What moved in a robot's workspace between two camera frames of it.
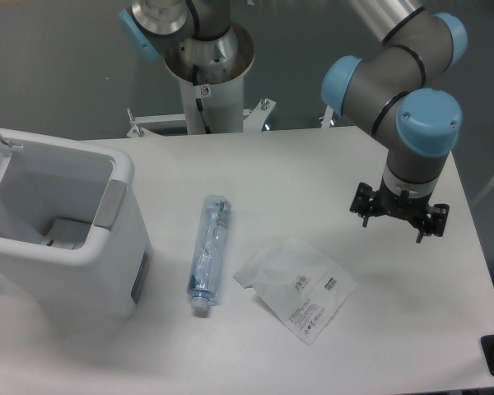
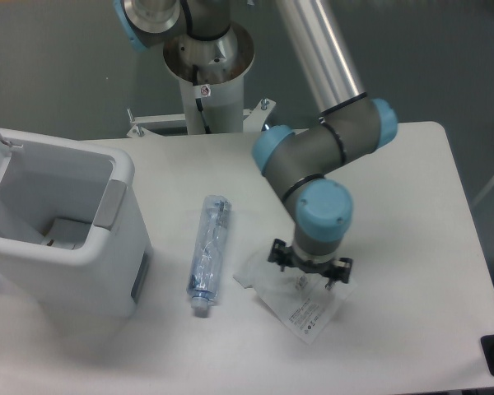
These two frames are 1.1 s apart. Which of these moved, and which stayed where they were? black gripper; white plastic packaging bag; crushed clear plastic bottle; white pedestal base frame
Moved: black gripper
Stayed: crushed clear plastic bottle; white pedestal base frame; white plastic packaging bag
